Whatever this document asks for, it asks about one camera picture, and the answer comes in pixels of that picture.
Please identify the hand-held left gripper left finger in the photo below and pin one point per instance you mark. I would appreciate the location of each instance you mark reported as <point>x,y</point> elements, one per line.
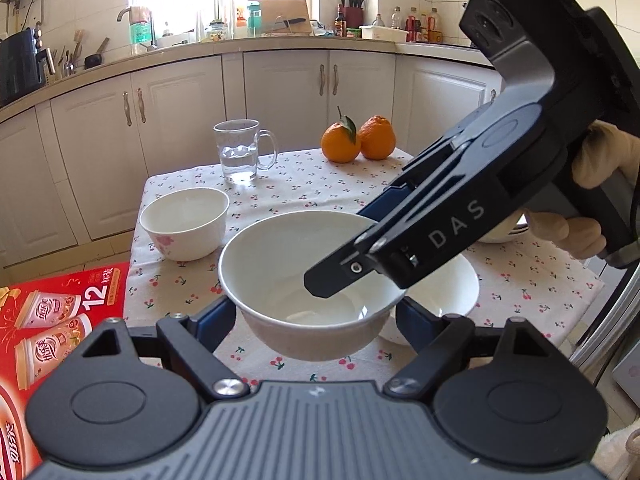
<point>216,322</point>

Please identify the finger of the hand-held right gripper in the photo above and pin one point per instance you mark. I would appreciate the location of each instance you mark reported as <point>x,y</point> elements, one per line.
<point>340,275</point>
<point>385,205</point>

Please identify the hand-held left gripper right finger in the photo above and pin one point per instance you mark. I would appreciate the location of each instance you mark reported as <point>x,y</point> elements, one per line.
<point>417,322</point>

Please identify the white bowl with pink flowers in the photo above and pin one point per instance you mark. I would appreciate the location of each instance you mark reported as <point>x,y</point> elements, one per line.
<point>445,290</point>
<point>185,230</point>

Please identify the plain white bowl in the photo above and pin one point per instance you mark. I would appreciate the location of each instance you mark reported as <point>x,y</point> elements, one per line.
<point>280,270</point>

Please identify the white plate with fruit print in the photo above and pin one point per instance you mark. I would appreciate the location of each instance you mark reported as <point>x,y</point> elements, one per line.
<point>495,236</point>

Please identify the person's right hand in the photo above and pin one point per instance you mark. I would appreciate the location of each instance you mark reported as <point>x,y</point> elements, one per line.
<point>610,155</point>

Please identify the orange without leaf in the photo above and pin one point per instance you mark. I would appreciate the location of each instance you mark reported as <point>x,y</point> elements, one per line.
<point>379,140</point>

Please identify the orange with green leaf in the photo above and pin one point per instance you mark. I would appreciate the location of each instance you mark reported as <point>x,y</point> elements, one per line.
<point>340,145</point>

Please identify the cherry print tablecloth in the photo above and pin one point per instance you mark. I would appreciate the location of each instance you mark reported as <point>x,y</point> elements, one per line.
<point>310,195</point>

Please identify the clear glass mug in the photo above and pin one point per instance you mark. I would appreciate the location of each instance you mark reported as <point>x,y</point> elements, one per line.
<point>240,160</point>

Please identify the red label seasoning bottle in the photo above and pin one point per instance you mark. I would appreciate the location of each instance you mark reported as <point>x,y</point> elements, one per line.
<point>413,25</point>

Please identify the red printed carton box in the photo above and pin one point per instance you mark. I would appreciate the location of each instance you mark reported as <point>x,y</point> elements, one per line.
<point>50,280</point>

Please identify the white plastic tray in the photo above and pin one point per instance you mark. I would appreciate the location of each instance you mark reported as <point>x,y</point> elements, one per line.
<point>382,33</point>

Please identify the clear seasoning bottle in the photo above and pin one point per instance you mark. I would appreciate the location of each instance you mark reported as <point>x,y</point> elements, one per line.
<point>396,19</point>

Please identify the dark sauce bottle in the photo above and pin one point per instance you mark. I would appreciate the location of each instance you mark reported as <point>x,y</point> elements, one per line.
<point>341,22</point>

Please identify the beige kitchen countertop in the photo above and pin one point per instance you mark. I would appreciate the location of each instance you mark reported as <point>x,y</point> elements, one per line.
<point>280,42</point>

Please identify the red knife block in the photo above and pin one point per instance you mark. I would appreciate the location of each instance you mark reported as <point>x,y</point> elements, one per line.
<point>354,12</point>

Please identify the white kitchen cabinets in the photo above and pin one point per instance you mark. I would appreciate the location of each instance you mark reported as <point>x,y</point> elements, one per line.
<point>190,125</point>

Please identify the wooden cutting board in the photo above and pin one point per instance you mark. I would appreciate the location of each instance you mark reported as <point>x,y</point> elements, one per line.
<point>285,10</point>

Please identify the teal water bottle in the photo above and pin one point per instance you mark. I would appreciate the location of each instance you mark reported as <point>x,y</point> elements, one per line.
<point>253,16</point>

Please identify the glass jar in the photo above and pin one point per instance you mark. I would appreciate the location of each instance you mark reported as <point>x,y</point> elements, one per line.
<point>216,32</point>

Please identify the person's white fleece clothing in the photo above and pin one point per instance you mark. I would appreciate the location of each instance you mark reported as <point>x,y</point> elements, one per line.
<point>622,455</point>

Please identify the white basin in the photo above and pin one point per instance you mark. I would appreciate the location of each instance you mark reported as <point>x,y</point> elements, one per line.
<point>174,41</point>

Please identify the small black pan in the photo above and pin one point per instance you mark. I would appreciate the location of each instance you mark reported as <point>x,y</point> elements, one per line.
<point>92,60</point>

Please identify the green dish soap bottle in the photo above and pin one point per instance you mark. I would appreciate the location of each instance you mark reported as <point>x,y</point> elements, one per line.
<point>141,35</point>

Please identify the utensil holder with utensils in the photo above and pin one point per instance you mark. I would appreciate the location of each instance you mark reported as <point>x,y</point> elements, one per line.
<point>67,65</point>

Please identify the black air fryer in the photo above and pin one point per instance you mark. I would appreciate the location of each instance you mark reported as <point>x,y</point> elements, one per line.
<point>20,70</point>

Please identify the chrome kitchen faucet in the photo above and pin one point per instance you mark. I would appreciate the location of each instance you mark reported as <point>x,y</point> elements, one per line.
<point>121,12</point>

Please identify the silver metal frame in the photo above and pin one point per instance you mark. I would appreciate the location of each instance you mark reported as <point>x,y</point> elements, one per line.
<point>600,320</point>

